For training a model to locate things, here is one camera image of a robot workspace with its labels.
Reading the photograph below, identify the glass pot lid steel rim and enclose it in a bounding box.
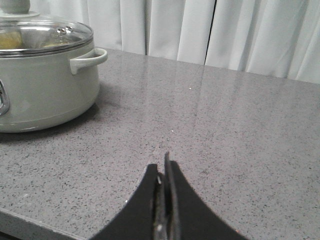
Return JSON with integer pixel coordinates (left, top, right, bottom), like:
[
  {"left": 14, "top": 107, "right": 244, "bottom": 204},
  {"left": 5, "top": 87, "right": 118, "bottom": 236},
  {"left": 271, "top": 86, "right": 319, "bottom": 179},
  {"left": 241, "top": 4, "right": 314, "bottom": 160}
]
[{"left": 0, "top": 0, "right": 93, "bottom": 57}]

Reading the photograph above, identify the yellow corn cob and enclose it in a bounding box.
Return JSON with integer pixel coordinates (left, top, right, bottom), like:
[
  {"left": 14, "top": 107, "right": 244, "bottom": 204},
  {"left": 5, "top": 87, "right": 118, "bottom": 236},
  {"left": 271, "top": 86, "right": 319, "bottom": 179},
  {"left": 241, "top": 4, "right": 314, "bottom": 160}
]
[{"left": 0, "top": 31, "right": 23, "bottom": 50}]

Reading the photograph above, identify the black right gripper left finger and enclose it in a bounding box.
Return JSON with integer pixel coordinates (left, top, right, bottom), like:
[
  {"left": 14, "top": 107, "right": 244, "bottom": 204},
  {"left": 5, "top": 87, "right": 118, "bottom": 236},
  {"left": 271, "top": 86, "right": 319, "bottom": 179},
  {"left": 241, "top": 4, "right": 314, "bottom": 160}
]
[{"left": 93, "top": 164, "right": 159, "bottom": 240}]

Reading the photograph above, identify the white pleated curtain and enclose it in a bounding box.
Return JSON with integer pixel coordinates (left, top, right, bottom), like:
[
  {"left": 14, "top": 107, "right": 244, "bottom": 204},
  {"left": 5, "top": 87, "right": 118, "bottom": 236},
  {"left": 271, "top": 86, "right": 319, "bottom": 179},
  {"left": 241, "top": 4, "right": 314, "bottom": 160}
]
[{"left": 30, "top": 0, "right": 320, "bottom": 84}]

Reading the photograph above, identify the pale green electric cooking pot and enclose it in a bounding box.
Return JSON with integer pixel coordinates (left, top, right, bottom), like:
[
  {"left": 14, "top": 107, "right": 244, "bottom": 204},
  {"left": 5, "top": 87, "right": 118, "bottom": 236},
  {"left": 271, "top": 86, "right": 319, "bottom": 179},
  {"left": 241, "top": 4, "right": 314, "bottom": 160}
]
[{"left": 0, "top": 43, "right": 108, "bottom": 133}]

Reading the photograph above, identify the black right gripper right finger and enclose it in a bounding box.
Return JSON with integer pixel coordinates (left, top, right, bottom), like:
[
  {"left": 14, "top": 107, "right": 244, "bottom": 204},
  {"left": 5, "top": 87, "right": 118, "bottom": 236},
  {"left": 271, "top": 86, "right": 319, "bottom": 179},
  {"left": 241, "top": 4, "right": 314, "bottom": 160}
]
[{"left": 164, "top": 152, "right": 245, "bottom": 240}]

